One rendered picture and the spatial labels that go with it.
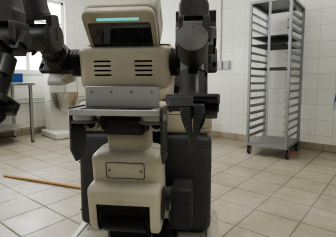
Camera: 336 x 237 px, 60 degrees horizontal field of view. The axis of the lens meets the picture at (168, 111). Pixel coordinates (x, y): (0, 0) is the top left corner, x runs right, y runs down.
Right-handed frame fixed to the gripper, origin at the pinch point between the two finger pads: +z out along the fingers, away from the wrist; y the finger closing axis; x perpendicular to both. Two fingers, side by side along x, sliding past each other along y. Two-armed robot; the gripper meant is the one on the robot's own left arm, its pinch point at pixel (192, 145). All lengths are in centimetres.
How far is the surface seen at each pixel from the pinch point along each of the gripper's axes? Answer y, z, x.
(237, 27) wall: 49, -265, 315
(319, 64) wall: 146, -184, 289
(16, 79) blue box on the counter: -272, -173, 298
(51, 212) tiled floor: -102, 10, 147
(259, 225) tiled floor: 36, 12, 147
